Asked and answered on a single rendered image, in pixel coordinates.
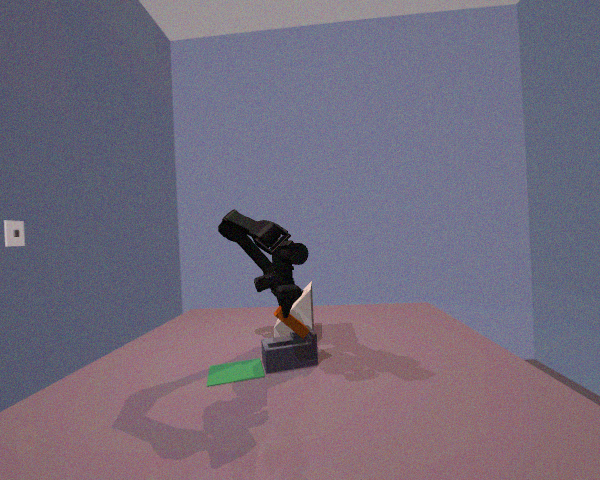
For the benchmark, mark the orange block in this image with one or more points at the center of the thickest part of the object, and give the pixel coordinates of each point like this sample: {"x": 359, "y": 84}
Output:
{"x": 294, "y": 324}

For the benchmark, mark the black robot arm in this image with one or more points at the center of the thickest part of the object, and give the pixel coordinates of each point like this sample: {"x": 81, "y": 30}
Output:
{"x": 236, "y": 227}

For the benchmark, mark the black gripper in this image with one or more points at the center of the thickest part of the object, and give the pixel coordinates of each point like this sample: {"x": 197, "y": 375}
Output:
{"x": 287, "y": 290}

